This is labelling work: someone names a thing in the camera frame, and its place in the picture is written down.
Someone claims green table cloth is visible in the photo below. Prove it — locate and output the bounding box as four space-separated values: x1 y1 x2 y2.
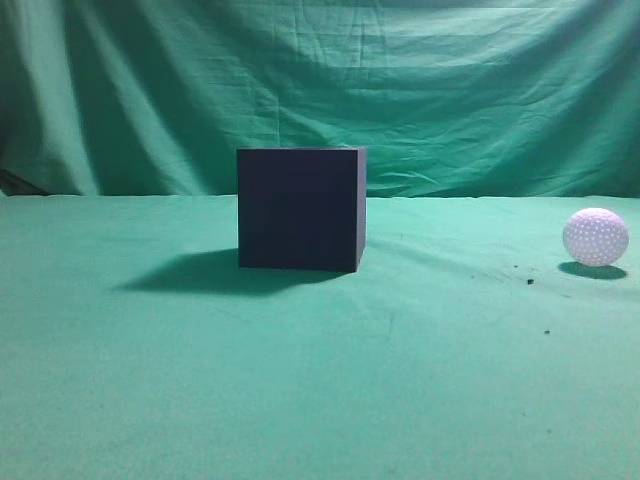
1 196 639 479

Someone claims dark blue cube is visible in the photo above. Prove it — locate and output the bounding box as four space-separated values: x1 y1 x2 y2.
236 147 367 273

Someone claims white dimpled golf ball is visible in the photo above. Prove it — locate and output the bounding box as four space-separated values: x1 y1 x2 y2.
562 208 630 267

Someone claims green backdrop cloth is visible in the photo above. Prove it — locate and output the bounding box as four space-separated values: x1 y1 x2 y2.
1 1 639 197

